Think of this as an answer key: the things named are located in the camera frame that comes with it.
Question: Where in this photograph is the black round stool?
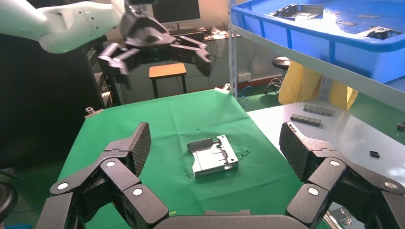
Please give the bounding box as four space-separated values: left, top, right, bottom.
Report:
264 56 291 95

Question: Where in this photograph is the white metal shelf rack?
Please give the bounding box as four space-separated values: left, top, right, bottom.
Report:
228 0 405 229

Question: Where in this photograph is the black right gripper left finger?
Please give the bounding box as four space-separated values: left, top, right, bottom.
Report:
35 122 169 229

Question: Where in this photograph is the grey metal bracket part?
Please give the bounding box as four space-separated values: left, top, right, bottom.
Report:
359 26 396 40

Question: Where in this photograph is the metal table clamp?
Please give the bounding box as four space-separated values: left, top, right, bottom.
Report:
85 106 105 119
214 83 232 94

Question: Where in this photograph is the dark metal frame part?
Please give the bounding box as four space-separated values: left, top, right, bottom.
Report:
274 3 325 21

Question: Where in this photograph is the wooden top stool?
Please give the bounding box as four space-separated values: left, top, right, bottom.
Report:
149 62 188 99

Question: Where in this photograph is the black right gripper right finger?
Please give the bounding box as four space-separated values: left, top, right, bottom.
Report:
279 122 405 229

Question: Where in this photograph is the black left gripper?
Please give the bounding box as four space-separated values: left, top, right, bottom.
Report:
97 0 213 77

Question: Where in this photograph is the grey ridged metal bar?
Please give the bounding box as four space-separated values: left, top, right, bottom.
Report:
303 104 336 116
290 114 323 127

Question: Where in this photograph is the black computer monitor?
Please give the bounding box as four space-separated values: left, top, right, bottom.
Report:
151 0 202 25

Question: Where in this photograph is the yellow plastic cover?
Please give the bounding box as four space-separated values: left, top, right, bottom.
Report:
278 61 360 111

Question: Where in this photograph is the green table cloth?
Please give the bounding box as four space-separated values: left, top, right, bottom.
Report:
58 89 331 229

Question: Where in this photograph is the black equipment cabinet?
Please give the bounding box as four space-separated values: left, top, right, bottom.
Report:
0 33 125 170

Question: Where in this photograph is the blue plastic bin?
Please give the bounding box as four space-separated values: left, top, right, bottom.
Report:
231 0 405 84

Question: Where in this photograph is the silver sheet metal bracket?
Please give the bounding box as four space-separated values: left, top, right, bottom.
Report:
186 135 239 178

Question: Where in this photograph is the silver metal bracket piece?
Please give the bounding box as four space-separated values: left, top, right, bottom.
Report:
322 207 355 229

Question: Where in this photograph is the blue cable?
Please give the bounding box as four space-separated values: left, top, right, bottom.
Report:
236 85 252 108

